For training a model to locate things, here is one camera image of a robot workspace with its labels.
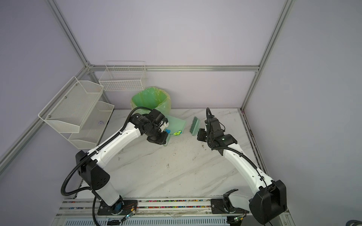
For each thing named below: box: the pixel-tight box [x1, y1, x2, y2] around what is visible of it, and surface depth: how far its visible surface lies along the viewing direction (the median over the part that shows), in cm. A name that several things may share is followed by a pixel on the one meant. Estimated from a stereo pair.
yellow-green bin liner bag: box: [130, 86, 172, 116], surface depth 100 cm
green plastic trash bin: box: [131, 86, 172, 116], surface depth 100 cm
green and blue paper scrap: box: [165, 129, 182, 136], surface depth 83 cm
